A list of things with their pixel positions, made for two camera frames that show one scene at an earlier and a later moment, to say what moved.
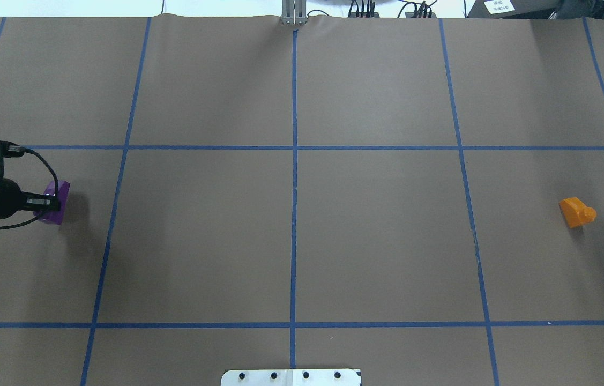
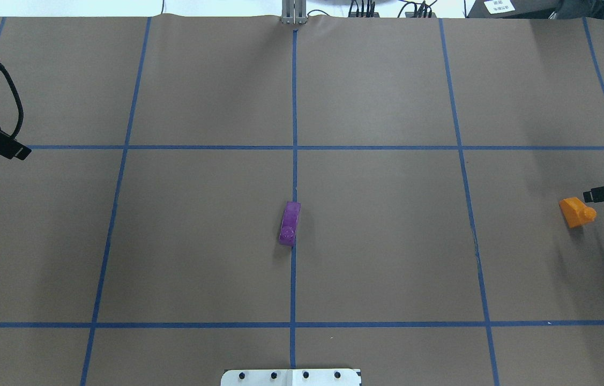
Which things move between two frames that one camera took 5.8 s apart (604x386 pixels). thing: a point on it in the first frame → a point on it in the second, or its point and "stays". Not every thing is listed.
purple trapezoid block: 56,217 → 288,232
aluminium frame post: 293,12 stays
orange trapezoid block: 575,213 stays
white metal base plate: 291,377 stays
